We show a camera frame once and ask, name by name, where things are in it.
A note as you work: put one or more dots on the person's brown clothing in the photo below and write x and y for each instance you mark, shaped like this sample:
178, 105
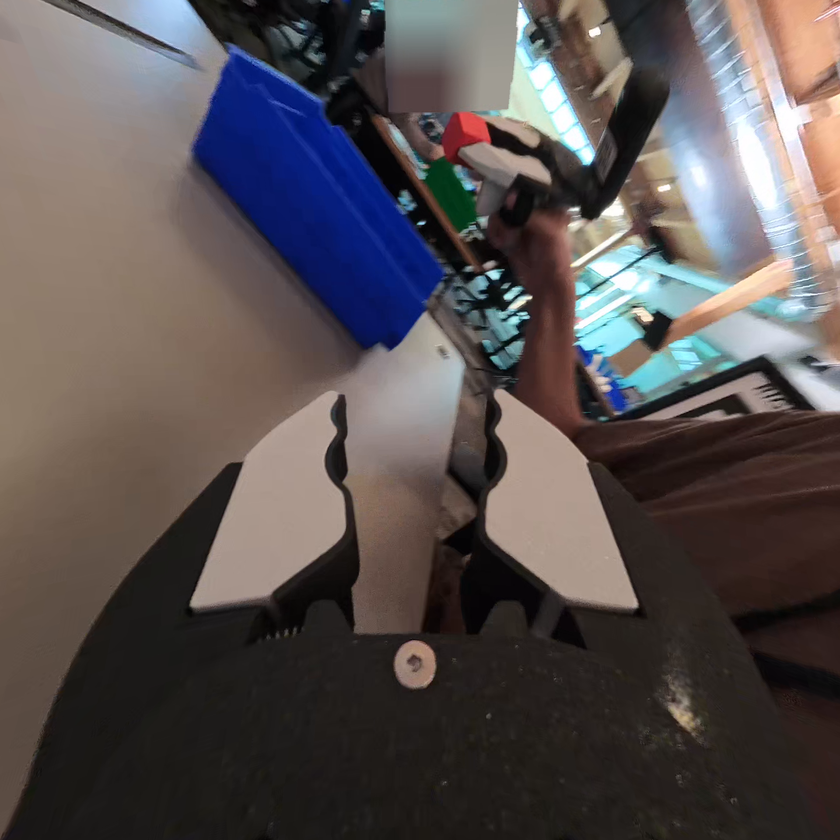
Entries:
735, 512

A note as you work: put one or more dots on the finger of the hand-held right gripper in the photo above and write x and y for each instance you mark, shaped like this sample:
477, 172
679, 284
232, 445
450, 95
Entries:
512, 155

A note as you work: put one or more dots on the grey desk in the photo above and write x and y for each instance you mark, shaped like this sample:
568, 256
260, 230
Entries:
131, 328

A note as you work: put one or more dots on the person's right hand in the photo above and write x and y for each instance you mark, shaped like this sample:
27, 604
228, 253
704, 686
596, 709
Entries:
538, 243

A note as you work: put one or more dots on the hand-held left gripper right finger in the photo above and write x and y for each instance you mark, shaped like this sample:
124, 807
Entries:
551, 512

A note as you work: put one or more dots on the person's right forearm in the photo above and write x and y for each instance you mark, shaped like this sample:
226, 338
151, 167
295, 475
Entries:
551, 355

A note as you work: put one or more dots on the blue plastic bin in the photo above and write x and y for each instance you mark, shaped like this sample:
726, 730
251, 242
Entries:
328, 210

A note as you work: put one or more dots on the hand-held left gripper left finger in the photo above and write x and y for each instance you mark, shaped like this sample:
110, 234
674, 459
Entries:
282, 512

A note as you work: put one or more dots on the green plastic bin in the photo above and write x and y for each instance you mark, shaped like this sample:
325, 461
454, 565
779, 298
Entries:
453, 197

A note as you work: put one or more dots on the black framed board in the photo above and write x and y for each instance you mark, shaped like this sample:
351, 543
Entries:
735, 391

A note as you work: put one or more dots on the red wooden block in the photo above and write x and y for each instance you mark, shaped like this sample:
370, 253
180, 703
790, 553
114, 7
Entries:
465, 135

